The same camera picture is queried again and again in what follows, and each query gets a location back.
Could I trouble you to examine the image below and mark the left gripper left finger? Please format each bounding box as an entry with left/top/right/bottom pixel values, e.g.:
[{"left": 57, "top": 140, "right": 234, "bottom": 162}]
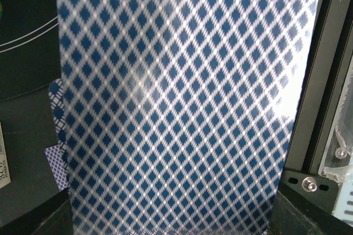
[{"left": 1, "top": 190, "right": 73, "bottom": 234}]

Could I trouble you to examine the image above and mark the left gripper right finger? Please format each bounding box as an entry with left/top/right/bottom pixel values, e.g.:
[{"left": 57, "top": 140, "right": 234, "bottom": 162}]
[{"left": 269, "top": 190, "right": 352, "bottom": 234}]

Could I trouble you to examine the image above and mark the card being dealt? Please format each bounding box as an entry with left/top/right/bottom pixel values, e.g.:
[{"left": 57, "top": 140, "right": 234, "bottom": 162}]
[{"left": 57, "top": 0, "right": 318, "bottom": 234}]

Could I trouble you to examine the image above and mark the white card box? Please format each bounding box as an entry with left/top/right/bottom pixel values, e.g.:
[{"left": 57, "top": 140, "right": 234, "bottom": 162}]
[{"left": 0, "top": 126, "right": 11, "bottom": 188}]

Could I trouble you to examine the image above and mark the round black poker mat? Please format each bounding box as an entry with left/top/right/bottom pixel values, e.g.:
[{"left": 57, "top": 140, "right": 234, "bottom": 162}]
[{"left": 1, "top": 0, "right": 61, "bottom": 100}]

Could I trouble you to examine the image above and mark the black aluminium rail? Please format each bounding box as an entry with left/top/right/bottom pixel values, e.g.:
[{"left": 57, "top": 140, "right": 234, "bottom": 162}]
[{"left": 278, "top": 0, "right": 352, "bottom": 216}]

